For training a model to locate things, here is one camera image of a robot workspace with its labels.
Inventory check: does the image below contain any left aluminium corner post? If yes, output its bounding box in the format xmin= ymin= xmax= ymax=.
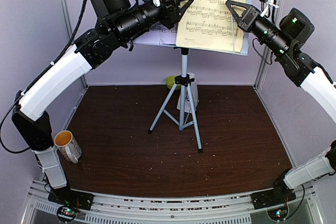
xmin=56 ymin=0 xmax=89 ymax=91

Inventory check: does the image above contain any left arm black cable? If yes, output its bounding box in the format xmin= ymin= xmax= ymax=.
xmin=0 ymin=0 xmax=116 ymax=154

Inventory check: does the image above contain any metal front base rail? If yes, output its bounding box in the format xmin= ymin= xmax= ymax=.
xmin=19 ymin=181 xmax=324 ymax=223

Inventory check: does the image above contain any right aluminium corner post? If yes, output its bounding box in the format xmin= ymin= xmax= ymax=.
xmin=253 ymin=0 xmax=287 ymax=90

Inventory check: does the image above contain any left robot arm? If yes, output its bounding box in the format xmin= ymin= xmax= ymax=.
xmin=12 ymin=0 xmax=193 ymax=210

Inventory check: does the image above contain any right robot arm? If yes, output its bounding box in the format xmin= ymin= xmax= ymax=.
xmin=226 ymin=0 xmax=335 ymax=209

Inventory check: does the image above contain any white perforated music stand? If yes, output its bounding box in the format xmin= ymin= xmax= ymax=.
xmin=148 ymin=0 xmax=251 ymax=154

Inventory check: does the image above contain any white metronome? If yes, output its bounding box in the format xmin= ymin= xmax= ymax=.
xmin=176 ymin=80 xmax=199 ymax=113

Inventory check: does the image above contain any aluminium corner post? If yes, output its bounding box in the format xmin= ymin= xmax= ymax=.
xmin=253 ymin=0 xmax=287 ymax=90
xmin=56 ymin=0 xmax=89 ymax=91

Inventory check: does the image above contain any green plastic bowl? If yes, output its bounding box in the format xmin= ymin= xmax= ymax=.
xmin=165 ymin=76 xmax=176 ymax=90

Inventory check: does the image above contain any patterned ceramic mug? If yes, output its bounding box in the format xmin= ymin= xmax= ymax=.
xmin=54 ymin=130 xmax=82 ymax=164

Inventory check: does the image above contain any yellow sheet music page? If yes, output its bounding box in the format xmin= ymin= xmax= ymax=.
xmin=176 ymin=0 xmax=246 ymax=53

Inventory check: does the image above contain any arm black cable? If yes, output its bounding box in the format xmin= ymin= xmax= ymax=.
xmin=251 ymin=37 xmax=274 ymax=65
xmin=0 ymin=0 xmax=116 ymax=154

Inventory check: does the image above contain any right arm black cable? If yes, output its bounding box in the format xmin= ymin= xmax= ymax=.
xmin=251 ymin=37 xmax=274 ymax=65

